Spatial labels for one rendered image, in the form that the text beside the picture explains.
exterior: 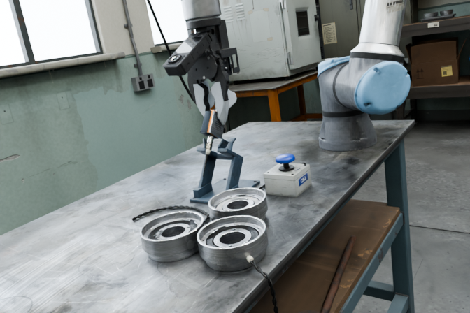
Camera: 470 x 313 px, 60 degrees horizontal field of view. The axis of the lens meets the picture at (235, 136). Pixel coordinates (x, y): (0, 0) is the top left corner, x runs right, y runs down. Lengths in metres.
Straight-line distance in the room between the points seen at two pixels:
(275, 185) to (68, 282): 0.41
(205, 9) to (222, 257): 0.47
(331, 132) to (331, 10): 3.54
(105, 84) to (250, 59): 1.07
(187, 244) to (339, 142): 0.55
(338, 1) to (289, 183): 3.82
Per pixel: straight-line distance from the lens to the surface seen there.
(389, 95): 0.95
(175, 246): 0.65
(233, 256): 0.59
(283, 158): 0.82
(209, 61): 0.82
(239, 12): 3.05
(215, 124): 0.84
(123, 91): 2.61
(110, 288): 0.65
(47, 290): 0.71
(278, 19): 2.89
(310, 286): 1.01
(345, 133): 1.07
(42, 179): 2.33
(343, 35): 4.53
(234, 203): 0.77
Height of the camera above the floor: 1.12
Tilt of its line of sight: 13 degrees down
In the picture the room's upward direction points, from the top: 9 degrees counter-clockwise
